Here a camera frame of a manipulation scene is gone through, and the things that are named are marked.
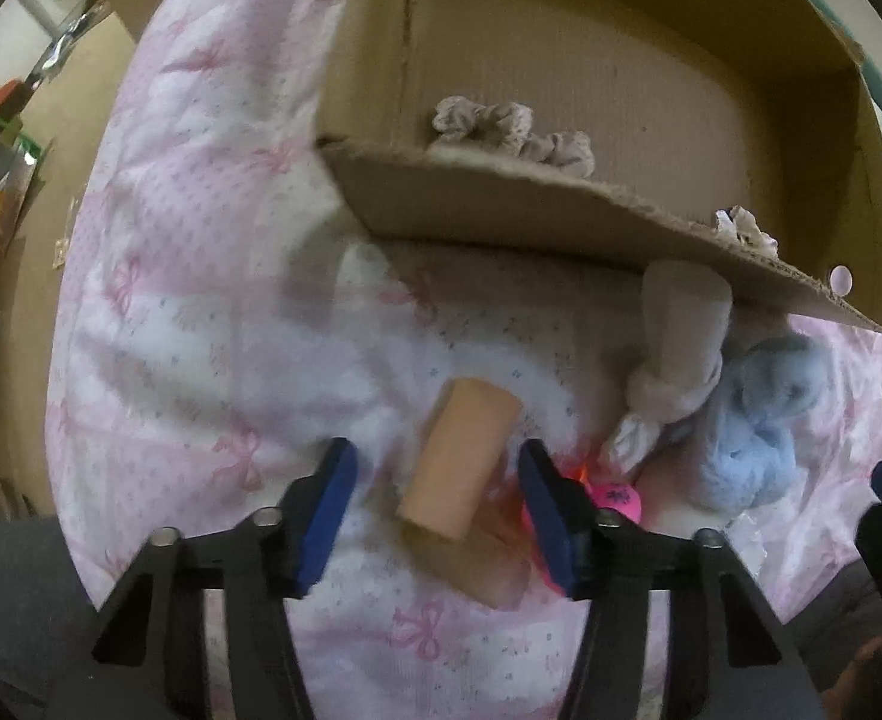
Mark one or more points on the brown cardboard box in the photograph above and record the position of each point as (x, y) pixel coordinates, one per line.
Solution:
(561, 75)

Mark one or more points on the clear plastic wrapper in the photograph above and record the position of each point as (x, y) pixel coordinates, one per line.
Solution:
(745, 540)

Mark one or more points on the small patterned crumpled cloth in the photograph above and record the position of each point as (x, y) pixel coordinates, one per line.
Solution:
(745, 231)

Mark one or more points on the pink bow print blanket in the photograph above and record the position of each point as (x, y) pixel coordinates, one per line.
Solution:
(208, 240)

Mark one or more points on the white knotted sock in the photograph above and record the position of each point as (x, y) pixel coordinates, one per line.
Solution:
(677, 345)

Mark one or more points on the light blue plush toy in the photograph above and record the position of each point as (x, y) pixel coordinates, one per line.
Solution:
(756, 427)

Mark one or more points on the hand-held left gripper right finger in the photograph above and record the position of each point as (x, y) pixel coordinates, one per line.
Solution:
(550, 521)

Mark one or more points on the person's right hand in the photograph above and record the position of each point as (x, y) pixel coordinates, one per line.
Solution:
(867, 664)

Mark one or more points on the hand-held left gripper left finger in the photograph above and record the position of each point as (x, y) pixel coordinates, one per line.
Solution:
(327, 521)

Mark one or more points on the small white ball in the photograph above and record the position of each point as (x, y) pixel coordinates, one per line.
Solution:
(840, 280)

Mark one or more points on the bright pink round toy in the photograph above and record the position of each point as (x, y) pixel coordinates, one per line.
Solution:
(617, 502)

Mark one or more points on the beige stocking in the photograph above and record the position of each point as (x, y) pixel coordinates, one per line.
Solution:
(460, 457)

